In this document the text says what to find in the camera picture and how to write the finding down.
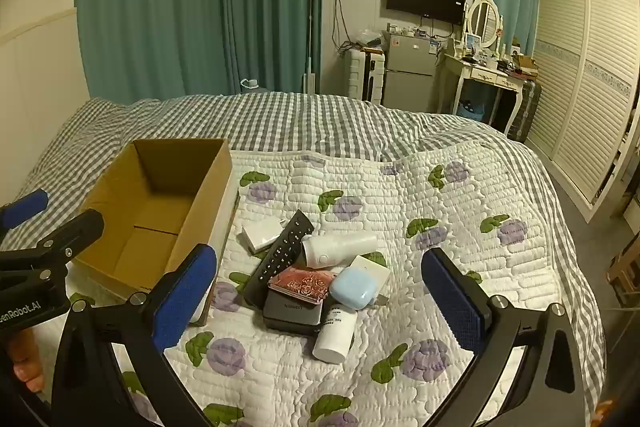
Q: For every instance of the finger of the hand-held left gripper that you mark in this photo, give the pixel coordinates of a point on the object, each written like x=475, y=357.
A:
x=25, y=209
x=70, y=232

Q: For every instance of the oval white mirror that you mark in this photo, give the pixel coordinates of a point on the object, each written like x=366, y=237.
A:
x=484, y=19

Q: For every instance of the blue basket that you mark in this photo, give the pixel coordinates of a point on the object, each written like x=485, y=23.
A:
x=472, y=111

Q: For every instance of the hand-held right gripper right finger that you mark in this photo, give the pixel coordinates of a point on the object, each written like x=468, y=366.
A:
x=455, y=307

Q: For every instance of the white washing machine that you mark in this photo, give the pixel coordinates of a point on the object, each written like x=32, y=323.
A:
x=362, y=74

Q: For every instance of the wooden stool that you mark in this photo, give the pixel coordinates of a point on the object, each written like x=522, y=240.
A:
x=625, y=267

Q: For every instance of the brown cardboard box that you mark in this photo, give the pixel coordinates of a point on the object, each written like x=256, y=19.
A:
x=150, y=207

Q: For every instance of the white mop pole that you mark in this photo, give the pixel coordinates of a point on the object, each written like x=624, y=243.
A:
x=310, y=37

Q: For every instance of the person's left hand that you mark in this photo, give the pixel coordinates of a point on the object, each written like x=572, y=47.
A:
x=27, y=359

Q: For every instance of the white round bottle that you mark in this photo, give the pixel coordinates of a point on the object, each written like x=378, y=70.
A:
x=340, y=249

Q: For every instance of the white charger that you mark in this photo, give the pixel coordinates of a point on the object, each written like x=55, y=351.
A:
x=260, y=234

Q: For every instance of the red rose tin box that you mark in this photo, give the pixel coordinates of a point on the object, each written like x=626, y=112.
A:
x=300, y=284

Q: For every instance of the white flat square box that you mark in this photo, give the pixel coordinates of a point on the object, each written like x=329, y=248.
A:
x=372, y=269

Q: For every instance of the black remote control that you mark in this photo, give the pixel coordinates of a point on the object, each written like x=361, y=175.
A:
x=280, y=257

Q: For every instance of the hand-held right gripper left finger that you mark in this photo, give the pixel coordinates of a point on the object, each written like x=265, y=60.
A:
x=185, y=297

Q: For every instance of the white tube bottle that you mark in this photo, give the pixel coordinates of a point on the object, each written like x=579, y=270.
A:
x=335, y=332

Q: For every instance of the floral quilted mat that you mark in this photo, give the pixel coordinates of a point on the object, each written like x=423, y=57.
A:
x=390, y=217

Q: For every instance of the white dressing table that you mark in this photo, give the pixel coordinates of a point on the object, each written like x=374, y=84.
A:
x=480, y=74

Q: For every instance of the white louvred wardrobe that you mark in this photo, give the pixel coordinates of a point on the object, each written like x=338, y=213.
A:
x=585, y=82

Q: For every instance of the dark grey box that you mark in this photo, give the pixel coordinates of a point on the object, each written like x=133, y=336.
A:
x=290, y=316

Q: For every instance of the light blue earbuds case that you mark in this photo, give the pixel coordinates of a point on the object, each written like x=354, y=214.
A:
x=352, y=289

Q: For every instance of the clear plastic bag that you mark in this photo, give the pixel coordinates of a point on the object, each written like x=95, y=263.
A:
x=367, y=38

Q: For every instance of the silver fridge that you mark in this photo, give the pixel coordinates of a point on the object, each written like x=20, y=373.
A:
x=410, y=72

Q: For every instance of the dark suitcase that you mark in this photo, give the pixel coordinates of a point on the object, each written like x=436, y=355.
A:
x=527, y=107

